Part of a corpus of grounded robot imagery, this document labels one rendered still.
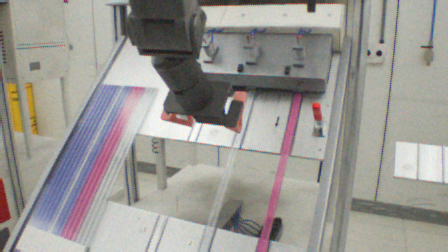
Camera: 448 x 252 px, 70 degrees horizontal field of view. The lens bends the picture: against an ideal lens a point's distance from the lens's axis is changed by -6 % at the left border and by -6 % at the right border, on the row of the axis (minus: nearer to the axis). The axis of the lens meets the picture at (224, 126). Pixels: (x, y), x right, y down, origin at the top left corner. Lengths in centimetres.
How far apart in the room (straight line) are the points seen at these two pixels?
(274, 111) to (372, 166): 178
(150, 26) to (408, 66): 207
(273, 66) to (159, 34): 42
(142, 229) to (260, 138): 32
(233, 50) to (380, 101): 166
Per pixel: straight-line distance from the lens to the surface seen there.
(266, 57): 81
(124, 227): 78
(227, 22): 90
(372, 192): 258
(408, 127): 243
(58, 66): 197
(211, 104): 53
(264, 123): 77
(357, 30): 90
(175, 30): 41
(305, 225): 117
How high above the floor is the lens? 122
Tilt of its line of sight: 15 degrees down
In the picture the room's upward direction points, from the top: straight up
